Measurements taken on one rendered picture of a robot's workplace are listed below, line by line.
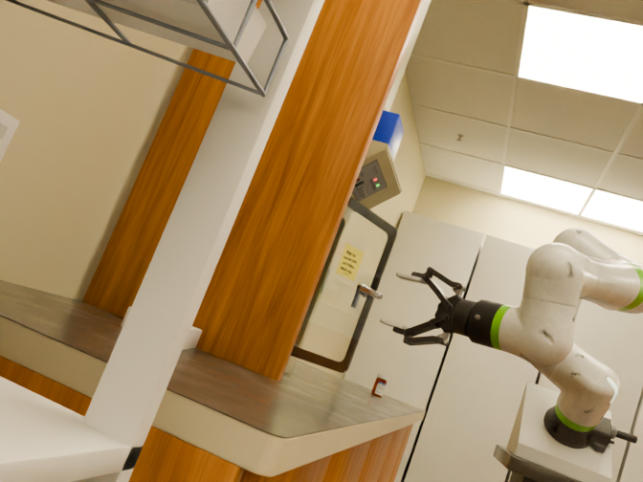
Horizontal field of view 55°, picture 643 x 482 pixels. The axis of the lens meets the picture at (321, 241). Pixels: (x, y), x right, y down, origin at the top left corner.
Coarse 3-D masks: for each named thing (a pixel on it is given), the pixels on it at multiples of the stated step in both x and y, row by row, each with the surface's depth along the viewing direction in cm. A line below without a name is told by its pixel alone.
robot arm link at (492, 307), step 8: (480, 304) 124; (488, 304) 124; (496, 304) 123; (504, 304) 123; (472, 312) 124; (480, 312) 123; (488, 312) 122; (496, 312) 121; (472, 320) 123; (480, 320) 122; (488, 320) 121; (472, 328) 123; (480, 328) 122; (488, 328) 121; (472, 336) 124; (480, 336) 122; (488, 336) 121; (480, 344) 125; (488, 344) 122
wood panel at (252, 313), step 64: (384, 0) 138; (192, 64) 146; (320, 64) 138; (384, 64) 134; (192, 128) 142; (320, 128) 134; (256, 192) 134; (320, 192) 130; (128, 256) 137; (256, 256) 130; (320, 256) 127; (256, 320) 126
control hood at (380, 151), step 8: (376, 144) 139; (384, 144) 138; (368, 152) 139; (376, 152) 139; (384, 152) 140; (368, 160) 140; (384, 160) 143; (392, 160) 147; (384, 168) 148; (392, 168) 150; (384, 176) 152; (392, 176) 155; (392, 184) 159; (400, 184) 163; (376, 192) 160; (384, 192) 162; (392, 192) 165; (400, 192) 167; (368, 200) 163; (376, 200) 165; (384, 200) 167
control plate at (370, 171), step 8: (376, 160) 141; (368, 168) 144; (376, 168) 146; (360, 176) 146; (368, 176) 148; (376, 176) 150; (368, 184) 152; (376, 184) 154; (384, 184) 157; (352, 192) 153; (360, 192) 155; (368, 192) 158; (360, 200) 160
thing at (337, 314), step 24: (360, 216) 150; (336, 240) 145; (360, 240) 151; (384, 240) 158; (336, 264) 146; (384, 264) 159; (336, 288) 147; (312, 312) 143; (336, 312) 149; (360, 312) 155; (312, 336) 144; (336, 336) 150; (360, 336) 157; (312, 360) 145; (336, 360) 151
